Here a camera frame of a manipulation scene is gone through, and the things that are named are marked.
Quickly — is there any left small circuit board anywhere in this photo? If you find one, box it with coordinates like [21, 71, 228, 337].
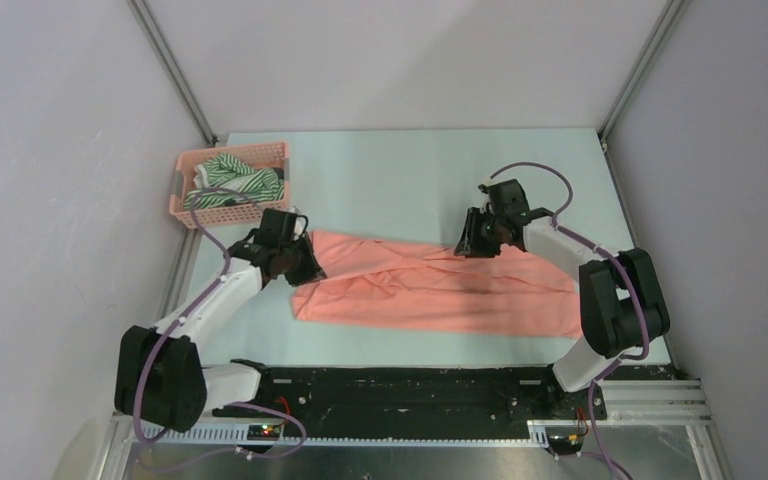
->
[246, 424, 283, 442]

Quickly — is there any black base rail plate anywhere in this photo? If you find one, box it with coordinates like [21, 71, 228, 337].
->
[211, 360, 677, 441]

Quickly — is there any aluminium toothed cable duct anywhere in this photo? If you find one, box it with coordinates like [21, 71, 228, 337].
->
[157, 423, 549, 448]

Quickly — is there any salmon pink t-shirt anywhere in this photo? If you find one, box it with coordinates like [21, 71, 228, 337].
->
[291, 231, 582, 339]

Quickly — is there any aluminium corner post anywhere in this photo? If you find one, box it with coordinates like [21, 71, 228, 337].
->
[126, 0, 218, 147]
[598, 0, 691, 145]

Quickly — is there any small circuit board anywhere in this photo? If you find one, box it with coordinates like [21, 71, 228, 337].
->
[548, 432, 586, 449]
[246, 424, 283, 442]

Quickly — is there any green white striped garment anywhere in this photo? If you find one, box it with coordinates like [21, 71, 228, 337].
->
[183, 153, 285, 210]

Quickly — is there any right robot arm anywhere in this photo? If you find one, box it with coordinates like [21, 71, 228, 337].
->
[454, 180, 671, 418]

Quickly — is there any right aluminium corner post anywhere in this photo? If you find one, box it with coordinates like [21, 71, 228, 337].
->
[598, 0, 691, 145]

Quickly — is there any right small circuit board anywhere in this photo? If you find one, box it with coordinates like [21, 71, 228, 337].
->
[548, 432, 586, 449]

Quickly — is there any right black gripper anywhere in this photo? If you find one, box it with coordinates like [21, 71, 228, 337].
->
[453, 207, 504, 259]

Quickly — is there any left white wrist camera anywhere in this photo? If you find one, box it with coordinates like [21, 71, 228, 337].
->
[293, 214, 309, 240]

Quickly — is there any left aluminium corner post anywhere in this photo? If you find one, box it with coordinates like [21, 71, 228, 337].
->
[126, 0, 218, 147]

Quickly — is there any pink plastic laundry basket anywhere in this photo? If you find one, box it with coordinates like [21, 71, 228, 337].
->
[169, 142, 290, 229]

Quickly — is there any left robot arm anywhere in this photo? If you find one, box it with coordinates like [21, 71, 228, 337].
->
[114, 208, 326, 432]

